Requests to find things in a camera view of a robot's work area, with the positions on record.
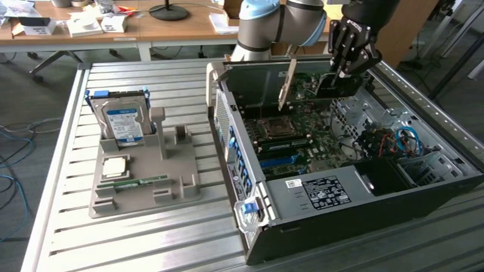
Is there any black wire bundle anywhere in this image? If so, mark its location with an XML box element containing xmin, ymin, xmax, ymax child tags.
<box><xmin>355</xmin><ymin>129</ymin><xmax>397</xmax><ymax>159</ymax></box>

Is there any flat white box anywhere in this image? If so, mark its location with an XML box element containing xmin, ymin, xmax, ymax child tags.
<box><xmin>67</xmin><ymin>17</ymin><xmax>104</xmax><ymax>37</ymax></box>

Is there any long blue expansion slot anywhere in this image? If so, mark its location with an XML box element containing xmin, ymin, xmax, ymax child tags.
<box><xmin>260</xmin><ymin>155</ymin><xmax>297</xmax><ymax>168</ymax></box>

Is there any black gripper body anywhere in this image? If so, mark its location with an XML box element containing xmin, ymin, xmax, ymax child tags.
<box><xmin>340</xmin><ymin>0</ymin><xmax>401</xmax><ymax>50</ymax></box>

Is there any hard disk with blue carrier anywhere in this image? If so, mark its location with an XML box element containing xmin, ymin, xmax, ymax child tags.
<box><xmin>83</xmin><ymin>90</ymin><xmax>156</xmax><ymax>148</ymax></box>

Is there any white box with black top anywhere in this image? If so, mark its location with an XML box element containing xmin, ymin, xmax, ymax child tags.
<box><xmin>16</xmin><ymin>16</ymin><xmax>57</xmax><ymax>36</ymax></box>

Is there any wooden desk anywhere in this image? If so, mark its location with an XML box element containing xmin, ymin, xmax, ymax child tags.
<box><xmin>0</xmin><ymin>0</ymin><xmax>140</xmax><ymax>83</ymax></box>
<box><xmin>137</xmin><ymin>0</ymin><xmax>347</xmax><ymax>62</ymax></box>

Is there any silver disk bay with rails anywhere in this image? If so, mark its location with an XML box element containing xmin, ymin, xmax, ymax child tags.
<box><xmin>396</xmin><ymin>151</ymin><xmax>464</xmax><ymax>188</ymax></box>

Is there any wooden cabinet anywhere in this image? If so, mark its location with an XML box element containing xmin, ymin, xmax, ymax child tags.
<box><xmin>363</xmin><ymin>0</ymin><xmax>441</xmax><ymax>69</ymax></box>

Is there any clear plastic bag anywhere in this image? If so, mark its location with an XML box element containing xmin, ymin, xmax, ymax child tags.
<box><xmin>0</xmin><ymin>0</ymin><xmax>43</xmax><ymax>18</ymax></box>

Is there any green RAM stick with label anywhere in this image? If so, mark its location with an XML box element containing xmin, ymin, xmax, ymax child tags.
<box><xmin>96</xmin><ymin>175</ymin><xmax>169</xmax><ymax>190</ymax></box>

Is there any CPU socket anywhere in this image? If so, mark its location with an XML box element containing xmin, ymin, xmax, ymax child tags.
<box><xmin>256</xmin><ymin>116</ymin><xmax>300</xmax><ymax>139</ymax></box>

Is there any green motherboard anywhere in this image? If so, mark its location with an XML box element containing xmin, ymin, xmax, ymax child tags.
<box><xmin>241</xmin><ymin>97</ymin><xmax>355</xmax><ymax>181</ymax></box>

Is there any red wire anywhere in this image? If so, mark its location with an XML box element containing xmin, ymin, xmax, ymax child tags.
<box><xmin>381</xmin><ymin>134</ymin><xmax>397</xmax><ymax>154</ymax></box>

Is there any white tape roll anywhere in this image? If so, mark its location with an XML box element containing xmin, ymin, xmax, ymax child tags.
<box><xmin>77</xmin><ymin>18</ymin><xmax>99</xmax><ymax>31</ymax></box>

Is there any silver CPU chip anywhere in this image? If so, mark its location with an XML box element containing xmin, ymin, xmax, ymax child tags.
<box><xmin>100</xmin><ymin>158</ymin><xmax>128</xmax><ymax>179</ymax></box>

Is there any grey floor cable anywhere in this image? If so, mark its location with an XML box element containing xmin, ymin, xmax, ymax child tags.
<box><xmin>0</xmin><ymin>117</ymin><xmax>64</xmax><ymax>134</ymax></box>

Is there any open black PC case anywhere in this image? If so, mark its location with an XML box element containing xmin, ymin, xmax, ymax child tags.
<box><xmin>205</xmin><ymin>52</ymin><xmax>484</xmax><ymax>266</ymax></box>

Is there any white paper stack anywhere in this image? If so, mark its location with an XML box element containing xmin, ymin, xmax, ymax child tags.
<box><xmin>209</xmin><ymin>12</ymin><xmax>240</xmax><ymax>35</ymax></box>

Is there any black lamp base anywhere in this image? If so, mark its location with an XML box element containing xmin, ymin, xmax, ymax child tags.
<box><xmin>148</xmin><ymin>0</ymin><xmax>189</xmax><ymax>22</ymax></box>

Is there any brown cardboard box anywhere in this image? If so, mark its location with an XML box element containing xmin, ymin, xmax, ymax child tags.
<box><xmin>223</xmin><ymin>0</ymin><xmax>243</xmax><ymax>19</ymax></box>

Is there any small white labelled box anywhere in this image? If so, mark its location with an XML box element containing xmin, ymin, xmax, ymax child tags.
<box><xmin>100</xmin><ymin>15</ymin><xmax>128</xmax><ymax>33</ymax></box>

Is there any black graphics card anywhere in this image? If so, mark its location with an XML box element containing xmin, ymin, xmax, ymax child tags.
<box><xmin>277</xmin><ymin>53</ymin><xmax>367</xmax><ymax>112</ymax></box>

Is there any blue floor cable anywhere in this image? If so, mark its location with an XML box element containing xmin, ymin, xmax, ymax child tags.
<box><xmin>0</xmin><ymin>126</ymin><xmax>37</xmax><ymax>243</ymax></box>

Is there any dark green RAM stick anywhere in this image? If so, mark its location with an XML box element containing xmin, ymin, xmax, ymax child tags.
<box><xmin>259</xmin><ymin>137</ymin><xmax>309</xmax><ymax>152</ymax></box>

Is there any grey power supply unit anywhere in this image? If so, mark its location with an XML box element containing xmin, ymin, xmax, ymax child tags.
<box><xmin>267</xmin><ymin>165</ymin><xmax>375</xmax><ymax>220</ymax></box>

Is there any grey parts rack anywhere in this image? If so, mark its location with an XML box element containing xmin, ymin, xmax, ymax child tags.
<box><xmin>87</xmin><ymin>107</ymin><xmax>201</xmax><ymax>219</ymax></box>

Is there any blue case latch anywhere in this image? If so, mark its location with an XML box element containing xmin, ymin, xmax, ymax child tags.
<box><xmin>241</xmin><ymin>199</ymin><xmax>260</xmax><ymax>215</ymax></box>

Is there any perforated silver disk bay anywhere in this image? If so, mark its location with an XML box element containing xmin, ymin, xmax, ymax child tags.
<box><xmin>329</xmin><ymin>96</ymin><xmax>383</xmax><ymax>137</ymax></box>

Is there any blue wire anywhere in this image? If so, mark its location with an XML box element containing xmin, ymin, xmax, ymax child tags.
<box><xmin>395</xmin><ymin>126</ymin><xmax>424</xmax><ymax>156</ymax></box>

